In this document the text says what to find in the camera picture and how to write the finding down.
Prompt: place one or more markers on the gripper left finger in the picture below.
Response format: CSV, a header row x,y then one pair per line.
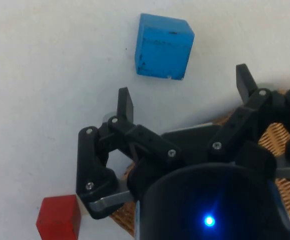
x,y
134,136

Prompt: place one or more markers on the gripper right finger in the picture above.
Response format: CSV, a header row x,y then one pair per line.
x,y
250,110

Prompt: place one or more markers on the wicker basket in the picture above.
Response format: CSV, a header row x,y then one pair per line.
x,y
277,140

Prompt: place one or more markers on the blue cube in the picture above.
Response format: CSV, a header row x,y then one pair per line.
x,y
162,47

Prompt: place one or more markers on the red cube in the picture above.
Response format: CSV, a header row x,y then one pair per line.
x,y
58,218

